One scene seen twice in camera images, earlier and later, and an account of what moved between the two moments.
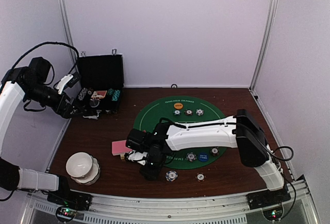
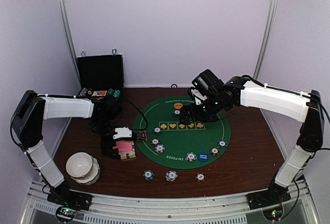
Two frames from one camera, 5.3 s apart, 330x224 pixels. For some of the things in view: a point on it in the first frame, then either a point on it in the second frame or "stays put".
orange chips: x=214 y=151 stays put
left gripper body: x=53 y=104 to x=104 y=142
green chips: x=177 y=112 stays put
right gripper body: x=157 y=165 to x=207 y=113
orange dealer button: x=178 y=105 stays put
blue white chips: x=191 y=156 stays put
